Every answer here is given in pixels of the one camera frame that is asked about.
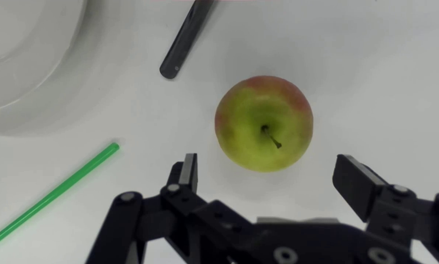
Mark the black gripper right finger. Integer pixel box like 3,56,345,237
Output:
332,155,439,264

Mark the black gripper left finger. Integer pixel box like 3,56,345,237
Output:
85,152,258,264

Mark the green and red apple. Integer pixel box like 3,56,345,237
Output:
214,74,314,174

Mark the white ceramic plate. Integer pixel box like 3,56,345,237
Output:
0,0,91,121

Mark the green plastic straw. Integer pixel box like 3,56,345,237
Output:
0,141,122,254

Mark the silver metal fork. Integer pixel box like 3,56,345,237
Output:
158,0,216,81

